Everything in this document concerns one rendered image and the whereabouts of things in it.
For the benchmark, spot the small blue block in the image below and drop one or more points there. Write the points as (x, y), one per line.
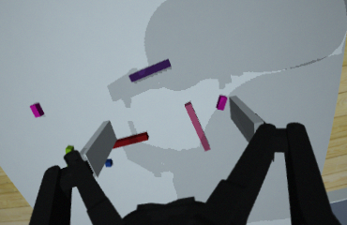
(109, 163)

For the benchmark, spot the magenta rectangular block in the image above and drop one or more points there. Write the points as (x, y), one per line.
(36, 109)
(221, 103)

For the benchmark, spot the lime green rod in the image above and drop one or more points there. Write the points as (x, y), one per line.
(69, 148)

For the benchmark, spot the dark red rod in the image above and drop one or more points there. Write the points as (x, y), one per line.
(131, 139)

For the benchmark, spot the purple rod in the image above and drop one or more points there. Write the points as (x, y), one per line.
(149, 70)

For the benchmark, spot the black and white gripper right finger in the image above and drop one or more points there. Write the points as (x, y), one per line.
(233, 198)

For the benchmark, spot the pink rod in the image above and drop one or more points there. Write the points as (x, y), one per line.
(197, 126)

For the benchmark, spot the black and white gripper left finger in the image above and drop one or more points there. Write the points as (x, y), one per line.
(53, 203)

